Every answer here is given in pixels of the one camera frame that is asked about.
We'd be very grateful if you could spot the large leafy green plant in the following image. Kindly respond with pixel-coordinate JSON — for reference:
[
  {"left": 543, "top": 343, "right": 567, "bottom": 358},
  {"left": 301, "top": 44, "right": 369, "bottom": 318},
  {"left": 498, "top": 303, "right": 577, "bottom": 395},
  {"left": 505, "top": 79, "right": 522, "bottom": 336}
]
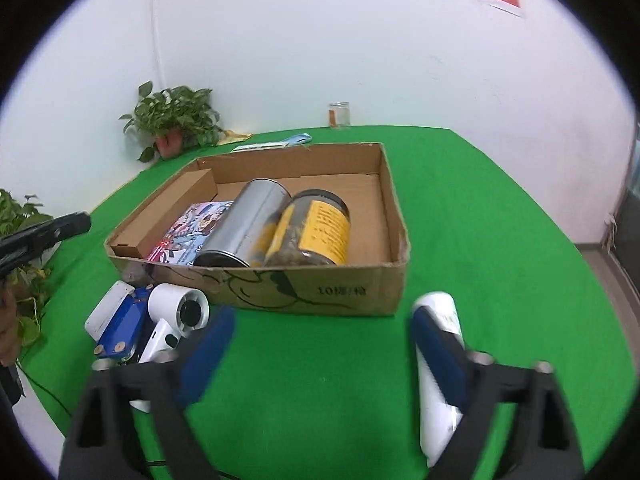
[{"left": 0, "top": 189, "right": 56, "bottom": 348}]

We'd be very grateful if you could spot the white handheld fan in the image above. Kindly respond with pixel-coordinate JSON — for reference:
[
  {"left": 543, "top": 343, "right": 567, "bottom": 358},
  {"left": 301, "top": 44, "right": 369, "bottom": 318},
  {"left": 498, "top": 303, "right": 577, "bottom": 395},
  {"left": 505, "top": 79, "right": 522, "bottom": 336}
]
[{"left": 129, "top": 283, "right": 210, "bottom": 413}]

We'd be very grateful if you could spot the colourful printed puzzle box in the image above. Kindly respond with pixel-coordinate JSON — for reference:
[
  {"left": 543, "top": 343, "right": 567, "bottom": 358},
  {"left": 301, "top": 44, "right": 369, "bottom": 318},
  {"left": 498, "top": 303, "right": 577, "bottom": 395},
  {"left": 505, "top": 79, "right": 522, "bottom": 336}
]
[{"left": 147, "top": 201, "right": 235, "bottom": 266}]

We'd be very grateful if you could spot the black cable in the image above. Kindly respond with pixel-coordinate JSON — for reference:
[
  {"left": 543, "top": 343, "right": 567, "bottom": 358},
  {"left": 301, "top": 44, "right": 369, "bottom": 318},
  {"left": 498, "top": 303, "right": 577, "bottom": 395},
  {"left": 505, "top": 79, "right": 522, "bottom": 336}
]
[{"left": 17, "top": 362, "right": 73, "bottom": 418}]

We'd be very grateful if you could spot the yellow label jar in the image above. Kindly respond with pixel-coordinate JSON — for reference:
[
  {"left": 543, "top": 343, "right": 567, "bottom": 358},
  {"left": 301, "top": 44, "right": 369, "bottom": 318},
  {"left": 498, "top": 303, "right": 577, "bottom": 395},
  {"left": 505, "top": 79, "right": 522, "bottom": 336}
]
[{"left": 264, "top": 189, "right": 352, "bottom": 267}]

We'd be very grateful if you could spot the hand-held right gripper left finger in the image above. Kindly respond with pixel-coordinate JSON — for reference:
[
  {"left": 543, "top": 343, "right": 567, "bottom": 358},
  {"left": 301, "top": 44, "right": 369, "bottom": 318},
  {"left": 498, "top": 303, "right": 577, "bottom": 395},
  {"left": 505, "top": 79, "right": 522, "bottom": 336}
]
[{"left": 59, "top": 305, "right": 237, "bottom": 480}]

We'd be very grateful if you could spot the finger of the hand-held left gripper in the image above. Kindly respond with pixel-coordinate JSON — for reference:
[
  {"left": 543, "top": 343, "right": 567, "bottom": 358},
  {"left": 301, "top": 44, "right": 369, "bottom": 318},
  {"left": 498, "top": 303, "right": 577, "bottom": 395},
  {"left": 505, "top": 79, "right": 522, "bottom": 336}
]
[{"left": 0, "top": 211, "right": 92, "bottom": 278}]

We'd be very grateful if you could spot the brown cardboard box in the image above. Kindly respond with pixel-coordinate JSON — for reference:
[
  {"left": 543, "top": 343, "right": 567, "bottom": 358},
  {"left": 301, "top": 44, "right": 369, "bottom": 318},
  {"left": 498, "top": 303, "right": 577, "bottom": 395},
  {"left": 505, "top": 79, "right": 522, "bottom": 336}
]
[{"left": 104, "top": 142, "right": 412, "bottom": 317}]

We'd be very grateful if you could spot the white paper card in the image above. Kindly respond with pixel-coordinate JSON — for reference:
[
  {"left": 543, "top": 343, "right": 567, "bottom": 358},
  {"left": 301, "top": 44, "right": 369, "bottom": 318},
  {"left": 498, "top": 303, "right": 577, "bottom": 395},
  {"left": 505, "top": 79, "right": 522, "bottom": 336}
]
[{"left": 231, "top": 141, "right": 291, "bottom": 153}]

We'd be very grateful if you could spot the white plastic bottle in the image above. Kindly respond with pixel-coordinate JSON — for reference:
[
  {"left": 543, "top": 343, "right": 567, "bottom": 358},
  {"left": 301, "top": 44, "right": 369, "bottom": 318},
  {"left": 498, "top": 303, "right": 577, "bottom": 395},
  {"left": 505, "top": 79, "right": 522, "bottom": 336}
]
[{"left": 411, "top": 291, "right": 467, "bottom": 467}]

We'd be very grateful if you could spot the blue stapler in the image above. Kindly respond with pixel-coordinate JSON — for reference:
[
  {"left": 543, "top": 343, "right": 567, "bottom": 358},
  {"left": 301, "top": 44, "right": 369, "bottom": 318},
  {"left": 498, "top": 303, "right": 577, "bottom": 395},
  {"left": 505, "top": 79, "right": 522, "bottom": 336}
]
[{"left": 92, "top": 287, "right": 153, "bottom": 363}]

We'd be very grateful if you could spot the green tablecloth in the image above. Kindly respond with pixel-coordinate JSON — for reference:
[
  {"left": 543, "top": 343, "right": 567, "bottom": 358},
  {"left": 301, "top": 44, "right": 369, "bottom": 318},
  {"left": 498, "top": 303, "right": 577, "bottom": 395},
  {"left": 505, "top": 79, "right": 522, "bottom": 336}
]
[{"left": 17, "top": 126, "right": 636, "bottom": 480}]

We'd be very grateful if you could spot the silver metal tin can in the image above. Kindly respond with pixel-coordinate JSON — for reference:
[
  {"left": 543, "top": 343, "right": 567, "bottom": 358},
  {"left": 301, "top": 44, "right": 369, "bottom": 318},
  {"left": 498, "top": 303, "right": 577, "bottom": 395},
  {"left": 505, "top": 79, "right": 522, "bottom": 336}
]
[{"left": 194, "top": 178, "right": 292, "bottom": 268}]

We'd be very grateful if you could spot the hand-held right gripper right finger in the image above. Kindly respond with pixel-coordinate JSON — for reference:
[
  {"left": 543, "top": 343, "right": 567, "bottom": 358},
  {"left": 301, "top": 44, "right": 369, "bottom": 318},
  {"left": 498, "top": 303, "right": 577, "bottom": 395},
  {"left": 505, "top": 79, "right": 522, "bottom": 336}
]
[{"left": 411, "top": 306, "right": 586, "bottom": 480}]

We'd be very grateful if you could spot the person's left hand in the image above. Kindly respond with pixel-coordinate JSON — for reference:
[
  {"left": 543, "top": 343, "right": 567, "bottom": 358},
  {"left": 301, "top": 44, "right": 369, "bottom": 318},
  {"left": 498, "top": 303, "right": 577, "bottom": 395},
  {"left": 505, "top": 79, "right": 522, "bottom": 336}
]
[{"left": 0, "top": 280, "right": 23, "bottom": 366}]

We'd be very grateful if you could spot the small potted green plant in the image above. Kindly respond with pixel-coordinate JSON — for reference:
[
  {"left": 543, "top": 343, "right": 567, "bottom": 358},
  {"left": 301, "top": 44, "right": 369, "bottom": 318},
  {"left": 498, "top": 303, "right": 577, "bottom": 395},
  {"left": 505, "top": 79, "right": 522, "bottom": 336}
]
[{"left": 119, "top": 81, "right": 226, "bottom": 162}]

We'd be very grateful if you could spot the white plastic case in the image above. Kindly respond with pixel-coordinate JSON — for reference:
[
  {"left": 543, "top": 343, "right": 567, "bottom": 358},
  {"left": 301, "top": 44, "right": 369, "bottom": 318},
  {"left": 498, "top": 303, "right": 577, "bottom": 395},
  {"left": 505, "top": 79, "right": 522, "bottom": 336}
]
[{"left": 84, "top": 281, "right": 136, "bottom": 346}]

